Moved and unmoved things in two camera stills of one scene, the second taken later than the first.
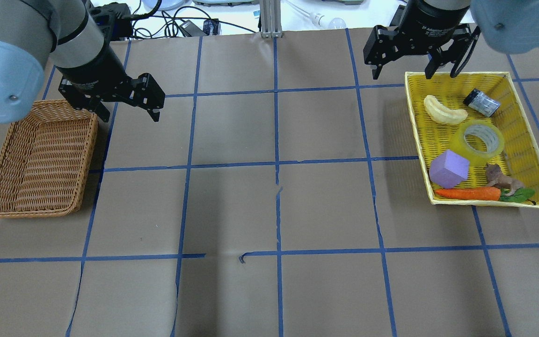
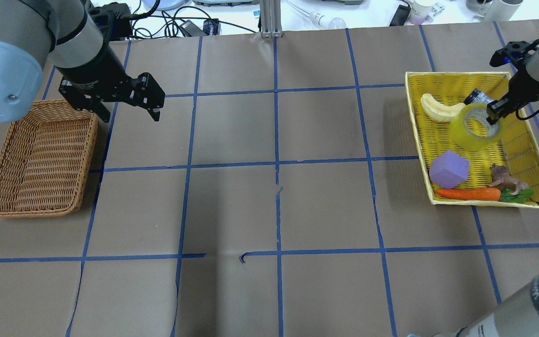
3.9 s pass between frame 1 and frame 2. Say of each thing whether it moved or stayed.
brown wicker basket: stayed
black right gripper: moved
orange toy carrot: stayed
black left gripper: stayed
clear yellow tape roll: moved
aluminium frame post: stayed
